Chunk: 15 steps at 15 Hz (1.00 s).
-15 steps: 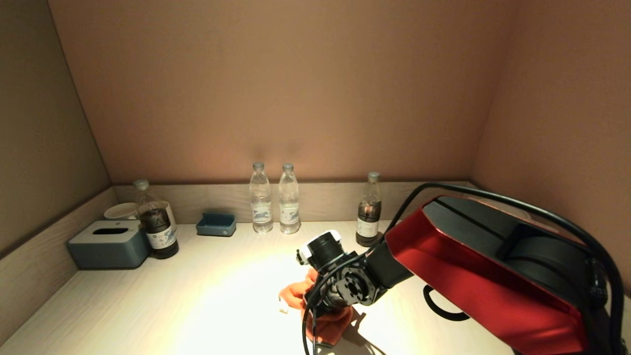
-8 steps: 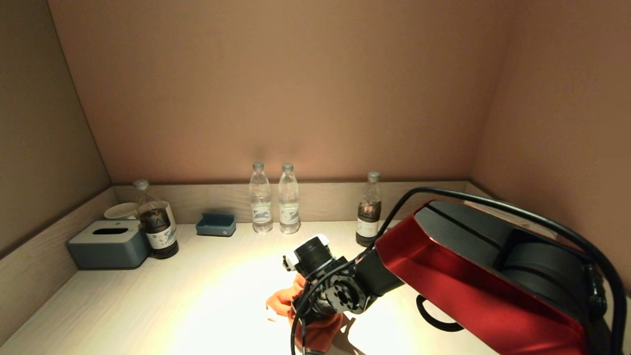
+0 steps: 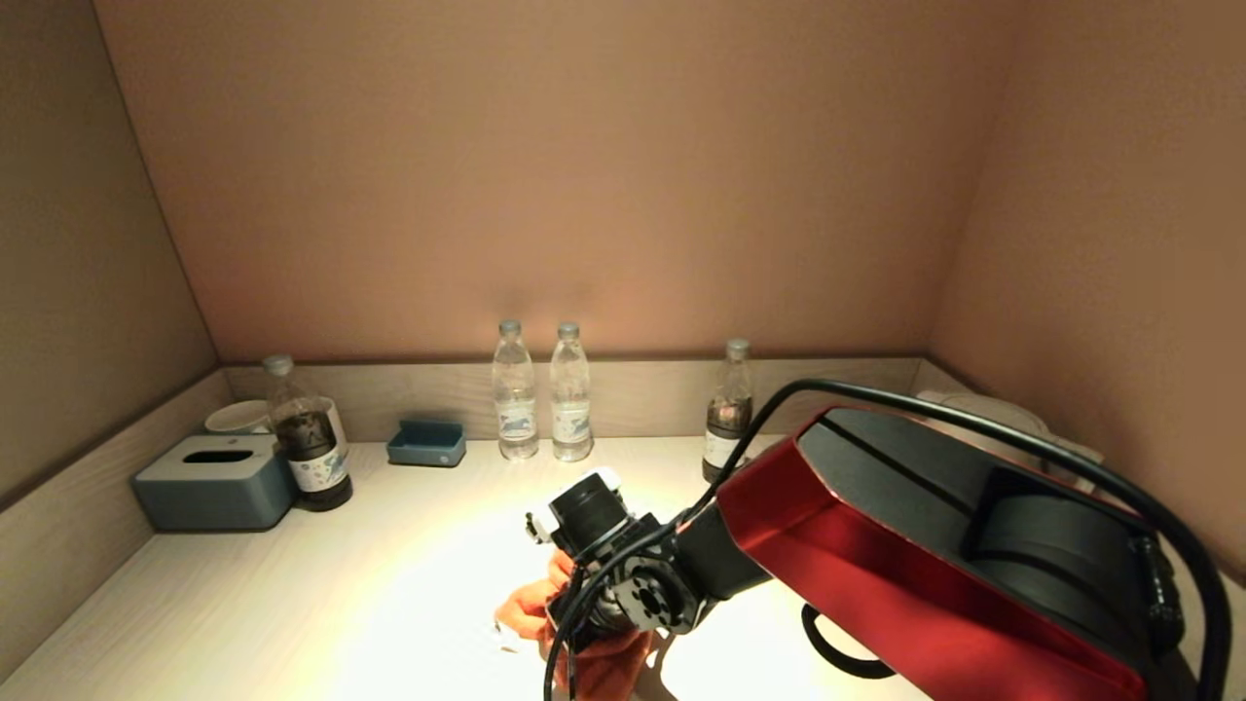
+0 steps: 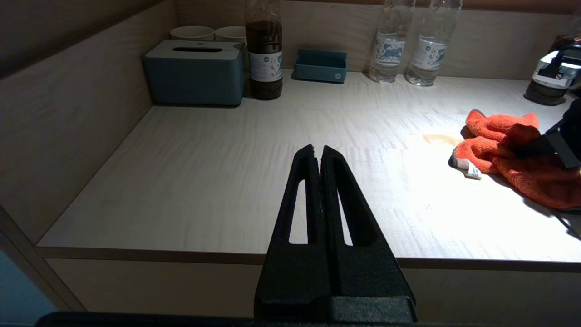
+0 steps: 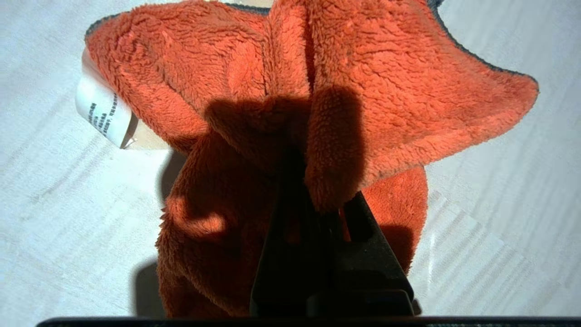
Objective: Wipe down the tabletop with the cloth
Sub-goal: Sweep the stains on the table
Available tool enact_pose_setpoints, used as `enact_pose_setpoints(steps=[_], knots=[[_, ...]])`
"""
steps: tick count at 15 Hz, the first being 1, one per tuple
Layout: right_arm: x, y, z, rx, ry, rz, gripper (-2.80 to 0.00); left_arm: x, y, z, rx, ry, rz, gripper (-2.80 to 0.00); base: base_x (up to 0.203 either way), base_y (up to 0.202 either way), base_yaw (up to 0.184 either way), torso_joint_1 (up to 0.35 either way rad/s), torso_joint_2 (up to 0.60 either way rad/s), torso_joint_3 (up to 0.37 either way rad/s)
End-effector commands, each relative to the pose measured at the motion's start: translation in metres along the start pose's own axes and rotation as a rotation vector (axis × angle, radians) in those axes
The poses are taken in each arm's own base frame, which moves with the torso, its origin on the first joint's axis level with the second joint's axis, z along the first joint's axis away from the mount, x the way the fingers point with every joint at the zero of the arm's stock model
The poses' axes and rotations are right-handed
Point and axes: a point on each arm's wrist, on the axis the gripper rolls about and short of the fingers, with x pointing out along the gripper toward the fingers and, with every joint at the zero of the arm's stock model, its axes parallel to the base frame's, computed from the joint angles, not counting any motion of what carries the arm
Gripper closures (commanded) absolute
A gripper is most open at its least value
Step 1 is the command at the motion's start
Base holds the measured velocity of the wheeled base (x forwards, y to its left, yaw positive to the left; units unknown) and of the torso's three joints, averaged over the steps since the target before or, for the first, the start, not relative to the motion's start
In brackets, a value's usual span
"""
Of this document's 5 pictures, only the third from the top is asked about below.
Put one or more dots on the dark drink bottle white label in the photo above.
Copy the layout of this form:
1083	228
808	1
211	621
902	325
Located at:
311	458
725	419

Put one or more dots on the clear water bottle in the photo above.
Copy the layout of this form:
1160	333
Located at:
515	409
570	409

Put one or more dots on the blue-grey tissue box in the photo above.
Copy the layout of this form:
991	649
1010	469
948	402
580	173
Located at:
214	487

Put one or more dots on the orange fluffy cloth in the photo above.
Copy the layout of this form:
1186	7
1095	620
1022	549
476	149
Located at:
531	613

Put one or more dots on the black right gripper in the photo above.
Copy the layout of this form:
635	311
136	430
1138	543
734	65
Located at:
652	594

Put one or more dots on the small blue plastic tray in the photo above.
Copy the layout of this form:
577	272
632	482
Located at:
426	448

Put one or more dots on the white electric kettle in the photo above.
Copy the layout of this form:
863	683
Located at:
993	414

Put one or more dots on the red and black right robot arm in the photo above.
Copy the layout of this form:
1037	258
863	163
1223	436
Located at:
925	565

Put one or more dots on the white paper cup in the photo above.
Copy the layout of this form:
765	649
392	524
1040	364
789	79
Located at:
237	419

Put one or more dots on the black and white wrist camera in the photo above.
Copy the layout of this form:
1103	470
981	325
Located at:
589	506

